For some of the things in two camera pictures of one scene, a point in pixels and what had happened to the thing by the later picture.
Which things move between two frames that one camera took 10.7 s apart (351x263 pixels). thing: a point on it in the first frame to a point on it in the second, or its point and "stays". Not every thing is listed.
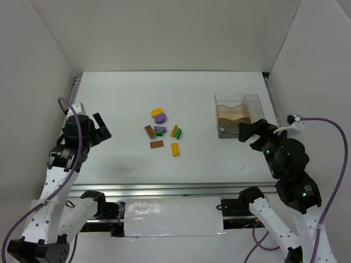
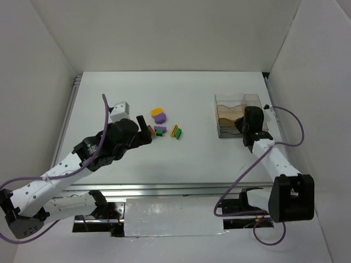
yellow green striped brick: (174, 131) stays
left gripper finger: (98, 119) to (142, 124)
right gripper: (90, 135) to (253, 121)
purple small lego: (160, 127) stays
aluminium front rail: (168, 190) stays
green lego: (177, 133) stays
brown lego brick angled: (149, 131) stays
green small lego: (159, 132) stays
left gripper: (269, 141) to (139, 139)
